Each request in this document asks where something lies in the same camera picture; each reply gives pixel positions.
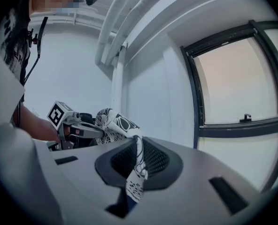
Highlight round floral patterned cushion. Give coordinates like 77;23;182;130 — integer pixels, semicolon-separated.
94;107;149;204

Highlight black window frame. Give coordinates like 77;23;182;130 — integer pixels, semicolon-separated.
179;19;278;150

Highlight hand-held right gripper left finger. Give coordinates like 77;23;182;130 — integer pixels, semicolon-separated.
48;136;139;225

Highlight black strap with red buckle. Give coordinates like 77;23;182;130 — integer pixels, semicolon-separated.
27;16;49;59

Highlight person's torso in printed t-shirt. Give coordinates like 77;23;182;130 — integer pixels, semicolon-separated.
0;7;32;103

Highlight black window handle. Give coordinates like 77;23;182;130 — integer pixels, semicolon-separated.
239;113;253;123

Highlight black cable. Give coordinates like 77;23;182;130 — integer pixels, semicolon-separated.
16;52;42;128

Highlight white ceiling pipes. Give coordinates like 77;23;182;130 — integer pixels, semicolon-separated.
95;0;158;67

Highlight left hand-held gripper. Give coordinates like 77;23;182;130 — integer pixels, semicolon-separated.
46;100;106;150

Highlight person's left forearm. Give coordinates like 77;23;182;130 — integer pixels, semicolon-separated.
11;101;62;143

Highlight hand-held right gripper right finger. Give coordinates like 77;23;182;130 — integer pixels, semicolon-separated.
129;136;262;225

